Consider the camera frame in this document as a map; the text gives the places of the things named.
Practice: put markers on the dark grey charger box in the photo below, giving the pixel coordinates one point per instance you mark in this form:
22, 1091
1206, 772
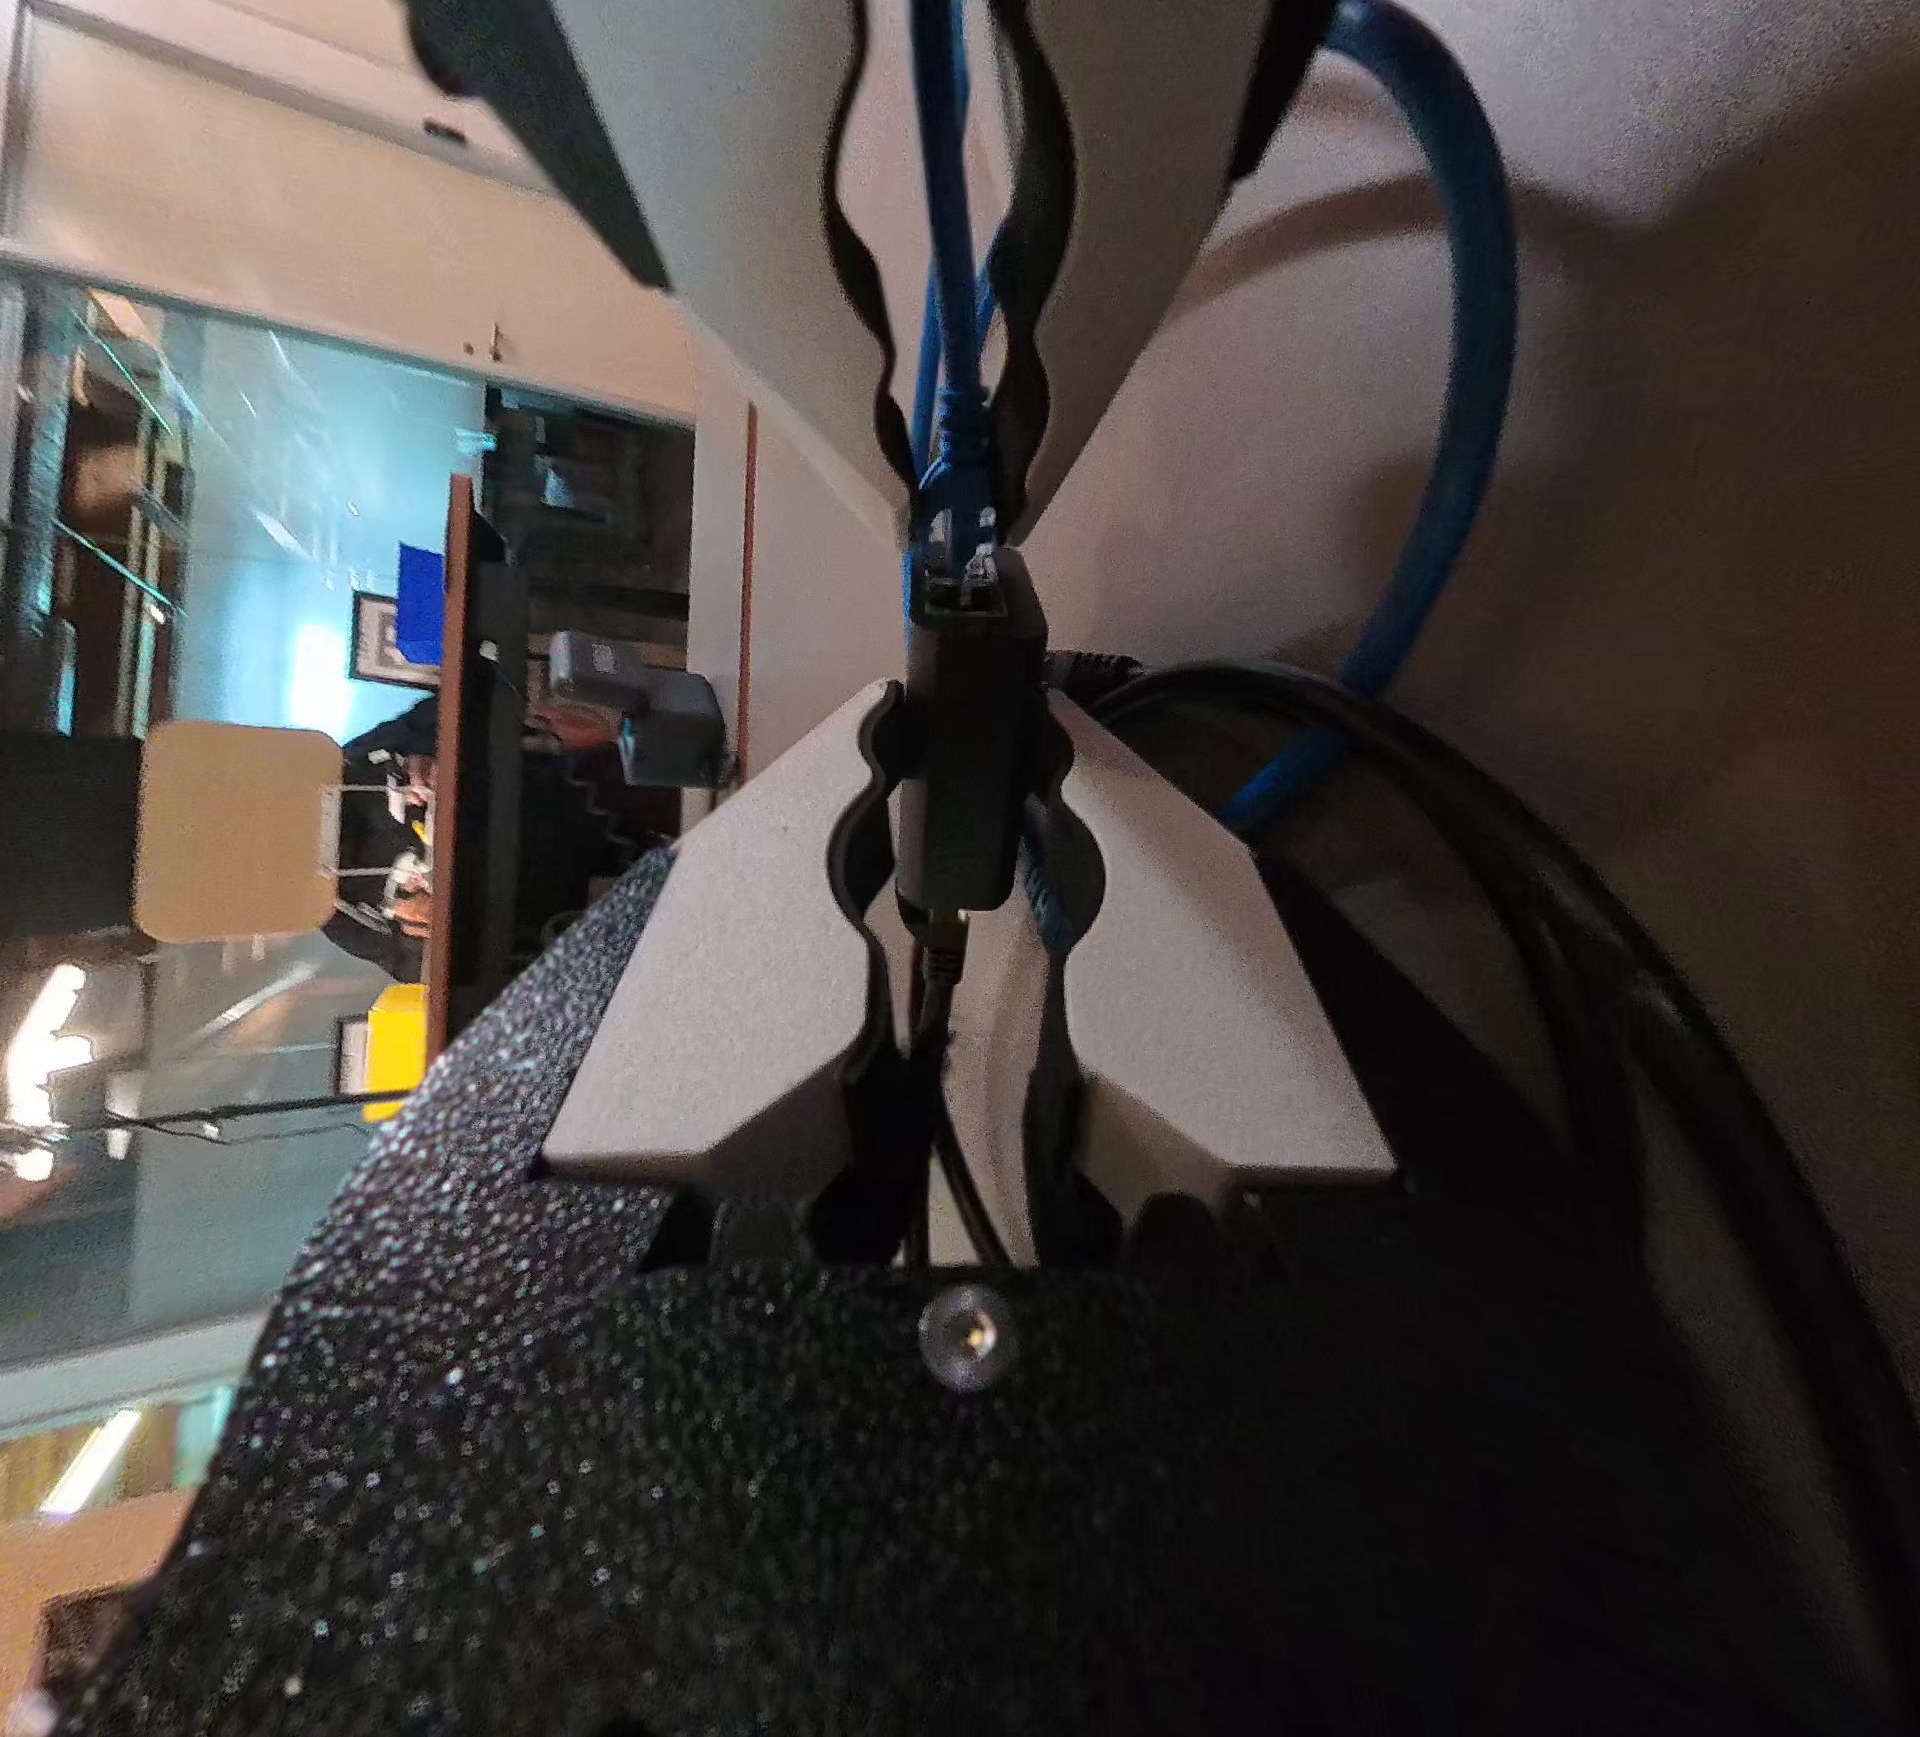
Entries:
629, 709

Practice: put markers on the framed tag marker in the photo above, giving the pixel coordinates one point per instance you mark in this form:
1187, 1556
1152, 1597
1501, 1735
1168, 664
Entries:
380, 638
355, 1059

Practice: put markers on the yellow plastic bin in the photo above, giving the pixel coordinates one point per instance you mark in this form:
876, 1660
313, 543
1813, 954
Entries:
397, 1048

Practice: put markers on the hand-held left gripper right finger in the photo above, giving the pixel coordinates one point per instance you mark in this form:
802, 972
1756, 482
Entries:
1215, 1018

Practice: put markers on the wooden board on white stand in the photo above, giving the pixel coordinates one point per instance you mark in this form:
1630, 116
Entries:
240, 830

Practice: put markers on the brown-top desk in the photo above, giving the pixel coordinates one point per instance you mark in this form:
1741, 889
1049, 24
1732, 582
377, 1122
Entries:
481, 746

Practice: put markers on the blue plastic bin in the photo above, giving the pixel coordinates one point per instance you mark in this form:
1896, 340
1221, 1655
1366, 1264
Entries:
422, 597

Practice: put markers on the black panel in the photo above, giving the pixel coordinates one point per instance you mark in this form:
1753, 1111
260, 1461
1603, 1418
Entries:
68, 838

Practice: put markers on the black ethernet splitter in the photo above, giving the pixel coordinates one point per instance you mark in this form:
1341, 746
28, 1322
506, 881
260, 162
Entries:
976, 746

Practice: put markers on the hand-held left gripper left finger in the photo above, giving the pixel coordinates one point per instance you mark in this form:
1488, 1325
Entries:
706, 988

